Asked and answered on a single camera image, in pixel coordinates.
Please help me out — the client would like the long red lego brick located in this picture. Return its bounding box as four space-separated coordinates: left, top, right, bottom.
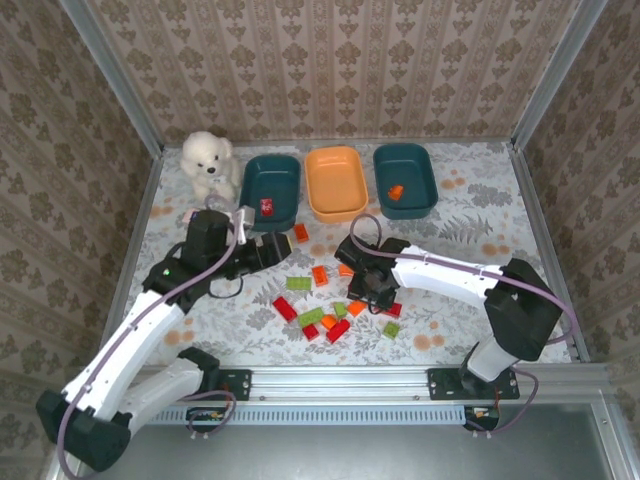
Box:
272 296 300 324

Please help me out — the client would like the floral patterned table cover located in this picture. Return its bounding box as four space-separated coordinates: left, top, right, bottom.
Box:
108 141 576 367

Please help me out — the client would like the teal plastic container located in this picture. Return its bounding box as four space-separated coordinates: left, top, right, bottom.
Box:
372 143 440 221
238 153 303 232

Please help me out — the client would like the white plush teddy bear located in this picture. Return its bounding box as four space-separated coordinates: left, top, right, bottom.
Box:
179 130 241 204

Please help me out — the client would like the orange plastic container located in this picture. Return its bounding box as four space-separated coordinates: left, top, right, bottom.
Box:
303 144 370 225

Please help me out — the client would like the small controller board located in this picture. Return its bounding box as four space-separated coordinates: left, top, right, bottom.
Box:
185 405 225 435
463 404 502 432

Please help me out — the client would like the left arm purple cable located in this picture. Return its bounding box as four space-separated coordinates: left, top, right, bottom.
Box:
54 194 239 474

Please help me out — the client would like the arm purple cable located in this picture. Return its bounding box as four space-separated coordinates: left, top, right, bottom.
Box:
348 213 575 435
54 194 239 474

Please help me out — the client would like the left gripper thin black cable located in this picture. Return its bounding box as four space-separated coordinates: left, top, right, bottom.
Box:
207 273 246 300

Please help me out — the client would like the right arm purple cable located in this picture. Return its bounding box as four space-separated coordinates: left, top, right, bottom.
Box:
348 213 575 435

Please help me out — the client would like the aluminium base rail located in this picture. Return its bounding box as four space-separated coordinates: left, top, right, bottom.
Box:
134 363 614 404

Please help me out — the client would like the white slotted cable duct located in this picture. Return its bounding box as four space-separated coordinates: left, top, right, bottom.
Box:
144 403 466 427

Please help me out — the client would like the aluminium frame post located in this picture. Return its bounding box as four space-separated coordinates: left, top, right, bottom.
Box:
58 0 165 157
510 0 610 151

